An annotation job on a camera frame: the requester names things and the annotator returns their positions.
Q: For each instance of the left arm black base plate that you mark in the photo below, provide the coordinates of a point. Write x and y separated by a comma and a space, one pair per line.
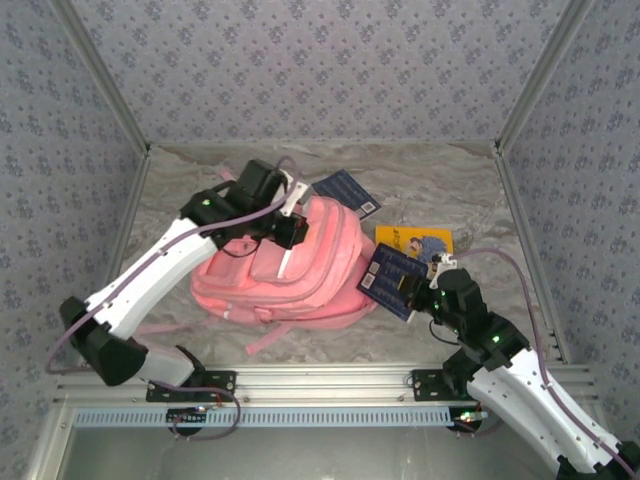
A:
155, 394

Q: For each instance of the pink backpack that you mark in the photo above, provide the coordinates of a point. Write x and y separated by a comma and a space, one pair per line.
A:
310, 280

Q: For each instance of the grey metal lower shelf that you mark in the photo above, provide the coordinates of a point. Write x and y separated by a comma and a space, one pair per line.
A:
320, 455

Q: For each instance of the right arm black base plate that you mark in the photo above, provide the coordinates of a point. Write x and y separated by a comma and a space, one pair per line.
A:
422, 387

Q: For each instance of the black controller board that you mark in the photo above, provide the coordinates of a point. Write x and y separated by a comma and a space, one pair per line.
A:
185, 416
467, 425

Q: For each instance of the navy blue book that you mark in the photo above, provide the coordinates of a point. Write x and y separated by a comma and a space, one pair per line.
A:
345, 192
382, 280

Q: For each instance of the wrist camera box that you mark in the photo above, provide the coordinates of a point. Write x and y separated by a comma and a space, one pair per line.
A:
295, 192
442, 260

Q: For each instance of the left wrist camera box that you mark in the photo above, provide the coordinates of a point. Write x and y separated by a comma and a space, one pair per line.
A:
295, 192

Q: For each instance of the yellow cartoon book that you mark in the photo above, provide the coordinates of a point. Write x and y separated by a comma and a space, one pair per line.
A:
395, 237

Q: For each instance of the aluminium corner post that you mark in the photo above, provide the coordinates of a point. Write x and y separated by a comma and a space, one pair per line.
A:
540, 75
105, 75

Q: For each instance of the aluminium front rail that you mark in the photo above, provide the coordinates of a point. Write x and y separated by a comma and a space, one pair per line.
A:
320, 385

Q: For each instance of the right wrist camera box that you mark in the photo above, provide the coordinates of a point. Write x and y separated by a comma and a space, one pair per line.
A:
442, 260

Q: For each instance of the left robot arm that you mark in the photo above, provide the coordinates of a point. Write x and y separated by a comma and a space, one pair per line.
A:
145, 280

